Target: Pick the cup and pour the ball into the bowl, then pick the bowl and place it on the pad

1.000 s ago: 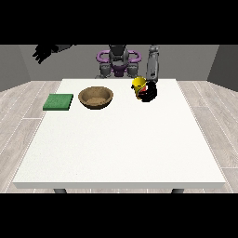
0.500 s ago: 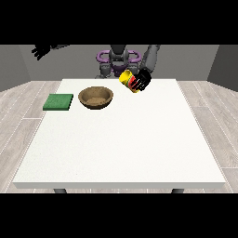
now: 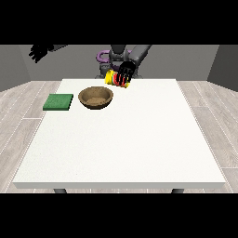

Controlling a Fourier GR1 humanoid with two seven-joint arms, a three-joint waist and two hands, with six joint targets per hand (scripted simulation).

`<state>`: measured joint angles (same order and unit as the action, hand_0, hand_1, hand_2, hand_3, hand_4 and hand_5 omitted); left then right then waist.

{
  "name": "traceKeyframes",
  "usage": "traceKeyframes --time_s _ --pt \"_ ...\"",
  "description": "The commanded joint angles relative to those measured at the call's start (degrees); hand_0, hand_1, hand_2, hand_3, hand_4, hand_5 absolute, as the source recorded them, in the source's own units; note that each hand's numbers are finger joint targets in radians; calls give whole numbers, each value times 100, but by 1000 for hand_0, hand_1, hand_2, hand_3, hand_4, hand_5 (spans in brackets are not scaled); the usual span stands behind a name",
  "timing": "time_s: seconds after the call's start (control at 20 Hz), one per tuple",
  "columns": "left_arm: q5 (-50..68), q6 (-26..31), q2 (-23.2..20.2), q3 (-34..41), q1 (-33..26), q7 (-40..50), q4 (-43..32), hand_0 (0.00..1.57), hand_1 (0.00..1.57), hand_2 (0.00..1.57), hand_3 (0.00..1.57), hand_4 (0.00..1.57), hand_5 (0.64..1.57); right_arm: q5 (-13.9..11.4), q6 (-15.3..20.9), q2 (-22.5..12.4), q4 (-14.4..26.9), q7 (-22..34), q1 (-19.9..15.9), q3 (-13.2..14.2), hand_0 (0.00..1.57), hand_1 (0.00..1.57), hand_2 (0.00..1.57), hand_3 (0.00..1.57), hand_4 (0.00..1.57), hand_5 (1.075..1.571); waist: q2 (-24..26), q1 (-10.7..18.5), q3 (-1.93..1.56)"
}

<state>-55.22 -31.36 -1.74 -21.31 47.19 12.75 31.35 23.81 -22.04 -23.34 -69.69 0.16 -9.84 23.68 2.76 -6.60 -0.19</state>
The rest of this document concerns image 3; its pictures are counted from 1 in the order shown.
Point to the green square pad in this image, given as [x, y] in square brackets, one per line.
[58, 102]

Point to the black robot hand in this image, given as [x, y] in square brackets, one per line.
[126, 70]
[38, 52]

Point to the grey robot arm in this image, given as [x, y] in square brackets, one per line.
[59, 47]
[139, 52]

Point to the brown wooden bowl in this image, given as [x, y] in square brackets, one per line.
[95, 97]

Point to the dark table leg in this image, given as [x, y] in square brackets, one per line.
[60, 190]
[177, 190]

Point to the grey robot trunk purple rings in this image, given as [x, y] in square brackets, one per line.
[115, 57]

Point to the yellow cup with melon print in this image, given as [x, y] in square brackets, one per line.
[110, 77]

